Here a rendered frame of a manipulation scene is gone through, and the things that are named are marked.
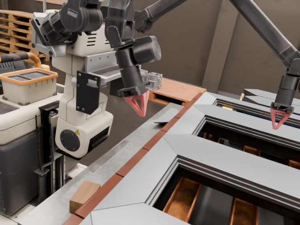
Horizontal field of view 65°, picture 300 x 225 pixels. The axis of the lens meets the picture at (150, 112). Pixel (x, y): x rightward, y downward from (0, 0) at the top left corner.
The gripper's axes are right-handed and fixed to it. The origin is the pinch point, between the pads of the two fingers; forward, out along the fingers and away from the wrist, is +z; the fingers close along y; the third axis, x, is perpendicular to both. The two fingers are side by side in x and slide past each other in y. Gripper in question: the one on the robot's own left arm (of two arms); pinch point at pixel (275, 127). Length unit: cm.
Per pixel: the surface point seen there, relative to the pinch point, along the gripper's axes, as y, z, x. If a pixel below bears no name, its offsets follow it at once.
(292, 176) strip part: -12.5, 13.2, -7.3
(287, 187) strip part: -20.4, 15.0, -4.9
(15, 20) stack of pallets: 253, -56, 459
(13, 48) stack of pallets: 261, -1, 467
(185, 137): -10.8, 11.5, 30.8
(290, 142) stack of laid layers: 19.4, 6.7, -10.3
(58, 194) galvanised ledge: -41, 36, 62
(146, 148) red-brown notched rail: -23, 17, 42
